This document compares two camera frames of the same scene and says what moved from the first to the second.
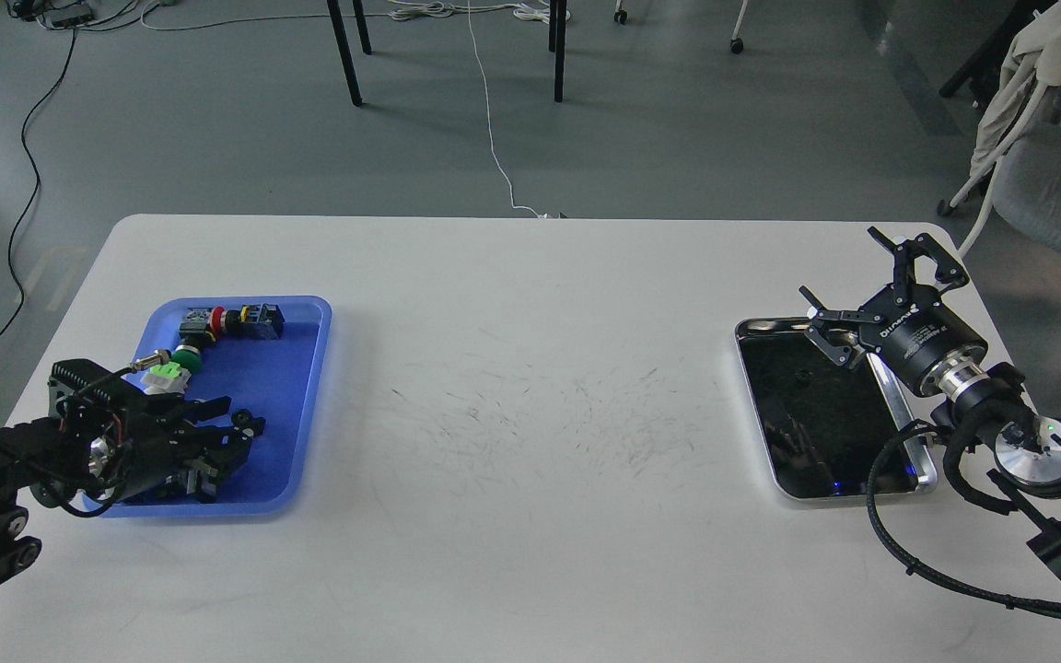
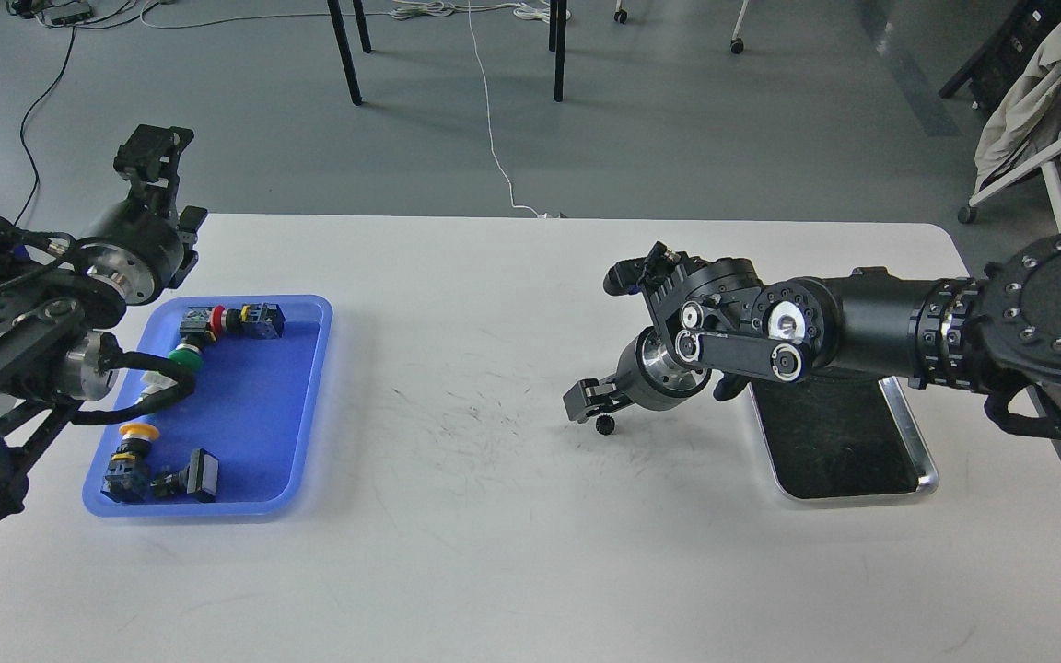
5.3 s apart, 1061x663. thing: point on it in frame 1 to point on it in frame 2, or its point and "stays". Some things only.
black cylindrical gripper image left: (166, 455) to (134, 248)
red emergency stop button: (261, 321) stays
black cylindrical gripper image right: (912, 329) to (647, 376)
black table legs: (558, 25) stays
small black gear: (241, 419) to (605, 424)
